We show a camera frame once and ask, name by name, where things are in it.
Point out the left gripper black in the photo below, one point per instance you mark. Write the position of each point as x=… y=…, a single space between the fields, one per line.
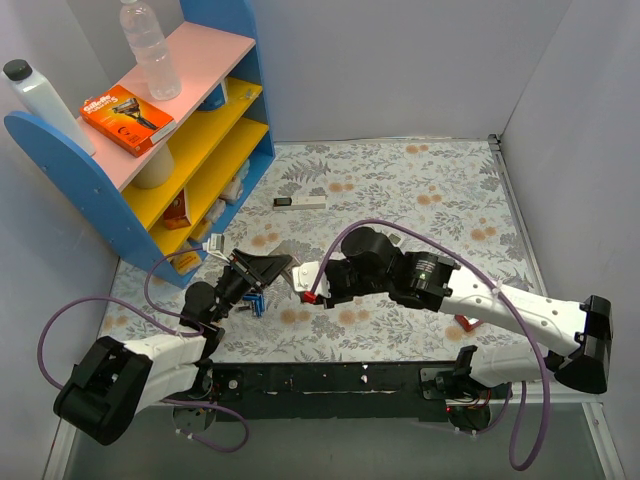
x=242 y=270

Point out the grey beige remote control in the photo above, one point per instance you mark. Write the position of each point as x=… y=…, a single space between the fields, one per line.
x=287 y=274

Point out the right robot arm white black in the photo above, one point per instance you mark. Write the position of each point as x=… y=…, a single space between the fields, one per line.
x=568 y=341

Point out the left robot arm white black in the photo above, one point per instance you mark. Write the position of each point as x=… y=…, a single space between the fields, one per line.
x=116 y=380

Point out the white air conditioner remote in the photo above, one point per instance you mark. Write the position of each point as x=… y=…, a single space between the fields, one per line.
x=395 y=239

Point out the pile of blue batteries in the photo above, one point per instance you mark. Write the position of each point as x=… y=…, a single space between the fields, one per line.
x=253 y=302

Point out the white slim remote black end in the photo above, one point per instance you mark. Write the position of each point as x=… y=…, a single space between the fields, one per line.
x=299 y=203

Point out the yellow sponge pack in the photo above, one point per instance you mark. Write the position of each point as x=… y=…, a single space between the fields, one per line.
x=186 y=261

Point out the floral patterned table mat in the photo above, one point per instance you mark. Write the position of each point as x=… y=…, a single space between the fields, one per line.
x=451 y=192

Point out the orange box on shelf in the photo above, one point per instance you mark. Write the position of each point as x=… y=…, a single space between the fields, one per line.
x=178 y=215

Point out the red silver battery box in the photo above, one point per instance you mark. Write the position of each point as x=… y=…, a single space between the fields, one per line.
x=468 y=324

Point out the blue pink yellow shelf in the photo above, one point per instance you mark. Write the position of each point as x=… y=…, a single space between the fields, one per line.
x=221 y=125

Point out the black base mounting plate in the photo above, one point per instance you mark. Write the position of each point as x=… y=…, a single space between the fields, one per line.
x=348 y=390

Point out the beige cylinder container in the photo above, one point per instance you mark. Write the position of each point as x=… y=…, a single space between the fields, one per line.
x=157 y=170

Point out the orange Gillette razor box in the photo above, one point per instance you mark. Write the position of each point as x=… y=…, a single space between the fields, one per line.
x=126 y=119

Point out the clear plastic water bottle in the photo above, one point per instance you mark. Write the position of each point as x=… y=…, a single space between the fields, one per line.
x=150 y=49

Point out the white bottle black cap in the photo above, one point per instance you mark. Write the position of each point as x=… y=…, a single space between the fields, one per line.
x=41 y=99

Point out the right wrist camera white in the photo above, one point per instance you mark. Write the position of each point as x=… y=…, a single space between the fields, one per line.
x=304 y=277

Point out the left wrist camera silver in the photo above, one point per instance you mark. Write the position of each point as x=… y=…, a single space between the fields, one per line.
x=214 y=245

